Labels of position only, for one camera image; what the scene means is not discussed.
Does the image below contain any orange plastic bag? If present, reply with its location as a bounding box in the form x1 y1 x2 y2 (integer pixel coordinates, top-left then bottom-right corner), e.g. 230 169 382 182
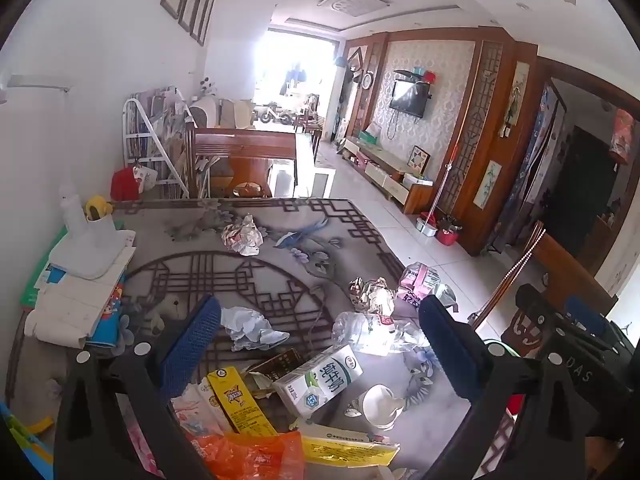
192 431 306 480

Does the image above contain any red bucket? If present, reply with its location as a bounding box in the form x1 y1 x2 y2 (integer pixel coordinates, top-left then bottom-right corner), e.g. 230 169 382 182
436 217 463 246

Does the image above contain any pink floral wrapper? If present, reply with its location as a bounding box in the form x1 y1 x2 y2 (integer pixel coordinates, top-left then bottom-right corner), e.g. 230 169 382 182
120 382 236 478

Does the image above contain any square ceiling light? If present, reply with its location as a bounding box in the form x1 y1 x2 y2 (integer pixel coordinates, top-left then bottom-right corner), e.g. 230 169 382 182
317 0 388 17

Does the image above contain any small floral wall picture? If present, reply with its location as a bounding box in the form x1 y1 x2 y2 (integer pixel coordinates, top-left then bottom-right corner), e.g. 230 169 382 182
472 160 502 209

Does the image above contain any flat yellow packet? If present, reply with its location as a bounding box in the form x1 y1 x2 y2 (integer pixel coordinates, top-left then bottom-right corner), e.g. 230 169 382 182
300 422 401 468

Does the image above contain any white milk carton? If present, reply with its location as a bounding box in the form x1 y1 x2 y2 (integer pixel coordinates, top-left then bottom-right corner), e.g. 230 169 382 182
272 344 365 420

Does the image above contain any yellow tea carton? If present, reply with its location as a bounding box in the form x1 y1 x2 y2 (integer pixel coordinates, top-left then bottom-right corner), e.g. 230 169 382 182
206 367 280 436

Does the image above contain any crumpled white paper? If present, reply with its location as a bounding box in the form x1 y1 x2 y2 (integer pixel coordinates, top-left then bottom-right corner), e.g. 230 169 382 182
220 306 290 352

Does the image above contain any white balance bike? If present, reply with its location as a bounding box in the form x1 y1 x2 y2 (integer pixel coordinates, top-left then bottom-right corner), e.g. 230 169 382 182
255 102 293 126

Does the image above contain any printed foil wrapper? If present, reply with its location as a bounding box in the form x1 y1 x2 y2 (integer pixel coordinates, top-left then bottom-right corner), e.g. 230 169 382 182
221 214 264 257

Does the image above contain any white foam block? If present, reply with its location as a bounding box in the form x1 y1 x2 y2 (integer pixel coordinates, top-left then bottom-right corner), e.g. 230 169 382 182
47 195 137 281

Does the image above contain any wall television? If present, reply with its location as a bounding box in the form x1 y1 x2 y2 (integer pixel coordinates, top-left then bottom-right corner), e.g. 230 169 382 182
389 80 430 118

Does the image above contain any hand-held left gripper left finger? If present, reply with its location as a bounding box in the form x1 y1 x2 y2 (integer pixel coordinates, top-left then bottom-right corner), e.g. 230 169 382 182
52 295 223 480

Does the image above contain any white metal rack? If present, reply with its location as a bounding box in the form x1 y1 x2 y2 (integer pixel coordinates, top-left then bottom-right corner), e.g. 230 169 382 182
122 87 193 198

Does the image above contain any yellow tape roll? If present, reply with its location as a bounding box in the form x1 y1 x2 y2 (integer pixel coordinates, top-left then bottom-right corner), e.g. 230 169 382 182
85 197 113 222

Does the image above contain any green book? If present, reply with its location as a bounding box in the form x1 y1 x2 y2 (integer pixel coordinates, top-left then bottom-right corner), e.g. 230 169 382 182
19 225 68 308

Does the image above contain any framed colourful puzzle picture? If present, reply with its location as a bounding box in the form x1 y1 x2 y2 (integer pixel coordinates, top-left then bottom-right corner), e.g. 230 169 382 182
407 145 431 175

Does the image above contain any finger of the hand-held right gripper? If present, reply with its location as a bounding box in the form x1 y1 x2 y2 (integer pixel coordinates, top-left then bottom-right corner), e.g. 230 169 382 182
562 297 621 341

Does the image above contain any torn brown box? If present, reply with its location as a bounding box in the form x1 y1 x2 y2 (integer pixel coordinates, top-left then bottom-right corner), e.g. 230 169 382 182
242 349 303 396

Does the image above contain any tall floral wall picture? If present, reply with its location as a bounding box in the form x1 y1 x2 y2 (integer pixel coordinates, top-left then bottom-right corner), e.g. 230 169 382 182
500 61 530 137

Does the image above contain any wooden sofa with cushions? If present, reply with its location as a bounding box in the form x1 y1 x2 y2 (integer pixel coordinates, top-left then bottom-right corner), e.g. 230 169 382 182
190 95 258 131

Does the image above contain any white book stack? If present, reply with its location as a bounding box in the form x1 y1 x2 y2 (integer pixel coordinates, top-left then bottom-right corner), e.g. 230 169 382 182
24 255 128 348

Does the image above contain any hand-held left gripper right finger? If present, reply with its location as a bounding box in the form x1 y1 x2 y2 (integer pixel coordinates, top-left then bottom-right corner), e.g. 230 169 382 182
417 295 601 480

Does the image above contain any red hanging decoration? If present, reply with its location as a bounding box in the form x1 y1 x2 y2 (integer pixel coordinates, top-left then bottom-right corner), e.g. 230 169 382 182
607 109 636 158

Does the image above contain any clear plastic bottle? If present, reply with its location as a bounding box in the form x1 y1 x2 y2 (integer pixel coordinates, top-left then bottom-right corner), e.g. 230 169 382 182
332 310 431 356

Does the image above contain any crumpled shiny wrapper ball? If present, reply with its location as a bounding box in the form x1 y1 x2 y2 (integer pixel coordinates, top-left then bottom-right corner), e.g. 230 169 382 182
348 276 398 317

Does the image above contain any white cup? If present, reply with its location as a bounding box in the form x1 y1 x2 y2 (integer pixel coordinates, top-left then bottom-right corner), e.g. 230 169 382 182
361 384 405 430

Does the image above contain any wooden television cabinet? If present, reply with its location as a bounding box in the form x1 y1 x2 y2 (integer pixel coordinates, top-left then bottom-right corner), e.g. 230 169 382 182
342 135 436 216

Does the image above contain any white beaded rod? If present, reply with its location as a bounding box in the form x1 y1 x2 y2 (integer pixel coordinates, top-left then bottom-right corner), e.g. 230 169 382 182
467 227 546 323

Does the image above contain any blue patterned curtain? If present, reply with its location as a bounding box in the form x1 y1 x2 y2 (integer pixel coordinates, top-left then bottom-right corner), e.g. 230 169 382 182
500 82 566 251

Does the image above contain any pink plastic bag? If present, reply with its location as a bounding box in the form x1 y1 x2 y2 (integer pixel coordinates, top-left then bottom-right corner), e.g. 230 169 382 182
397 261 458 311

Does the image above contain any wooden armchair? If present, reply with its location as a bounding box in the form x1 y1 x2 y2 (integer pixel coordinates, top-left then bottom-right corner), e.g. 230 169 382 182
186 127 298 200

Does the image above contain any red bag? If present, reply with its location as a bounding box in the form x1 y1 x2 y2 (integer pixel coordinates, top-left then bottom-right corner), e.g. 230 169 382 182
110 166 146 201

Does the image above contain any blue cartoon book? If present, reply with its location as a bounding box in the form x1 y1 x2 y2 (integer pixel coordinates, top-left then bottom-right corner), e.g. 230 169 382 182
87 275 130 350

